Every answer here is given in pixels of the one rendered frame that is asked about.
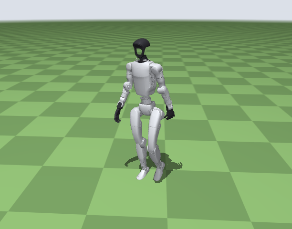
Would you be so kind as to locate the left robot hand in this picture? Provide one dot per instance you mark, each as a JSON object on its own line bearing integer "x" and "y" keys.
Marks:
{"x": 170, "y": 113}

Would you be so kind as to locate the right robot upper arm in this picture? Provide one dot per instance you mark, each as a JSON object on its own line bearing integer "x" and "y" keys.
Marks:
{"x": 128, "y": 85}

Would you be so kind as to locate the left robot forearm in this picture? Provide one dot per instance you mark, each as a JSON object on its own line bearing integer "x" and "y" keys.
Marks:
{"x": 167, "y": 98}

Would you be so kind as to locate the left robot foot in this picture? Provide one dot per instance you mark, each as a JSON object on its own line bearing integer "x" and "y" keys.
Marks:
{"x": 159, "y": 172}

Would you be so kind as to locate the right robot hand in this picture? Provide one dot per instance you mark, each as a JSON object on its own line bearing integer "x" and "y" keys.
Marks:
{"x": 117, "y": 113}

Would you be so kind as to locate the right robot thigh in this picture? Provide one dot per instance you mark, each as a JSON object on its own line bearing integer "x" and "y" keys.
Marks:
{"x": 136, "y": 126}

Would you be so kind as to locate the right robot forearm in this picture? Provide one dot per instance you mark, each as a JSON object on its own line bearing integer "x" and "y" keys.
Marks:
{"x": 124, "y": 96}

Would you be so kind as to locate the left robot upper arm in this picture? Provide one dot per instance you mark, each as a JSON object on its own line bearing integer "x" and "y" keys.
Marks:
{"x": 157, "y": 70}

